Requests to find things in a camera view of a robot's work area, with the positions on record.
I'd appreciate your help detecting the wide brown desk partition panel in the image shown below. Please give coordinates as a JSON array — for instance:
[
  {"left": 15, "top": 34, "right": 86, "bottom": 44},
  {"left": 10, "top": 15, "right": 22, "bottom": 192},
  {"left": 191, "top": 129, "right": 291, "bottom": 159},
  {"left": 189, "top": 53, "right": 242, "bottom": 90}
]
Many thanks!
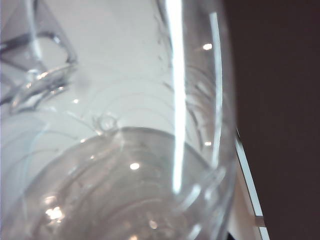
[{"left": 223, "top": 0, "right": 320, "bottom": 240}]

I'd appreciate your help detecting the clear Nongfu Spring water bottle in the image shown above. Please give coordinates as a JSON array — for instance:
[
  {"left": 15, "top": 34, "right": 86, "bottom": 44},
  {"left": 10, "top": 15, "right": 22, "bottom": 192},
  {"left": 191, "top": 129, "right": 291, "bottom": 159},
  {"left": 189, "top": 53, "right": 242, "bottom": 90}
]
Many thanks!
[{"left": 0, "top": 0, "right": 240, "bottom": 240}]

